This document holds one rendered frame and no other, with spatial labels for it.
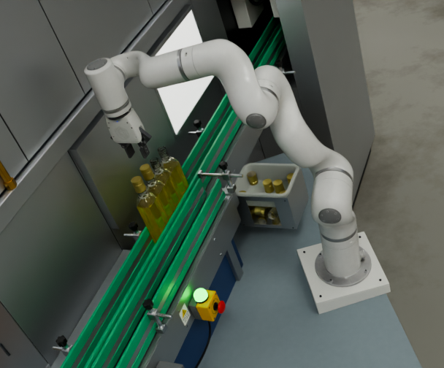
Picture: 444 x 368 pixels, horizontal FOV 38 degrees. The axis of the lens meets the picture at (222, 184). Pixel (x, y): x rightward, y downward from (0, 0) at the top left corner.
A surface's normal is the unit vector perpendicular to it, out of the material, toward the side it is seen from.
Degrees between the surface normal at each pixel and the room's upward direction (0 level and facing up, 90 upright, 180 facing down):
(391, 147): 0
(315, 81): 90
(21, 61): 90
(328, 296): 5
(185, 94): 90
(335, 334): 0
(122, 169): 90
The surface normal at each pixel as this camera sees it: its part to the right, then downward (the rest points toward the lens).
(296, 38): -0.36, 0.67
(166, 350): 0.89, 0.04
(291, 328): -0.28, -0.74
